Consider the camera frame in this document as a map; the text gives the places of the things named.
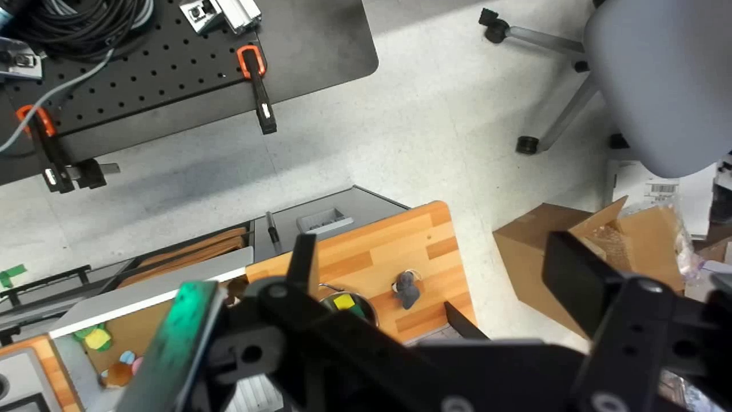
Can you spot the green padded gripper left finger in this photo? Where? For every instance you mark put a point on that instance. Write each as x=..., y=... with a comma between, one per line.
x=168, y=372

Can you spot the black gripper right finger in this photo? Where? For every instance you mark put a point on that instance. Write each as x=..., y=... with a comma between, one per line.
x=580, y=280

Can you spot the steel pot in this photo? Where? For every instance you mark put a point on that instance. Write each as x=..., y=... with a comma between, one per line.
x=298, y=300

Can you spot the brown cardboard box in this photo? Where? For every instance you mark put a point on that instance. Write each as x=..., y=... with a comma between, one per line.
x=638, y=244

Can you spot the green yellow toy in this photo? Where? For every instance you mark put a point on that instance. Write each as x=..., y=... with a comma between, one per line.
x=97, y=339

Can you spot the grey toy faucet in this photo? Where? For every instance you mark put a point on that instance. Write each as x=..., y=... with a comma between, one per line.
x=406, y=290

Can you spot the yellow sponge block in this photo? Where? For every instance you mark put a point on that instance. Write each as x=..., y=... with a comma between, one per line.
x=344, y=302

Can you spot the grey office chair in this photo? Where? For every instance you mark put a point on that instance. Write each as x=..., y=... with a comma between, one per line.
x=664, y=72

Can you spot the orange black clamp left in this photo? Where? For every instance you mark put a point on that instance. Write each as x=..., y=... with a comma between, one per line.
x=41, y=132

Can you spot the orange black clamp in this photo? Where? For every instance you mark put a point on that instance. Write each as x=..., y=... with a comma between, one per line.
x=251, y=69
x=41, y=132

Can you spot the black perforated workbench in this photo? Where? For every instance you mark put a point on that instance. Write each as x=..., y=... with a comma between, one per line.
x=179, y=78

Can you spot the orange black clamp right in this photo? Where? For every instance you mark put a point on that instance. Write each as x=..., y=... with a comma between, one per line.
x=251, y=69

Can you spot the aluminium bracket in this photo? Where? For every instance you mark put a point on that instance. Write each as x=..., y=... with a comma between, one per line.
x=206, y=15

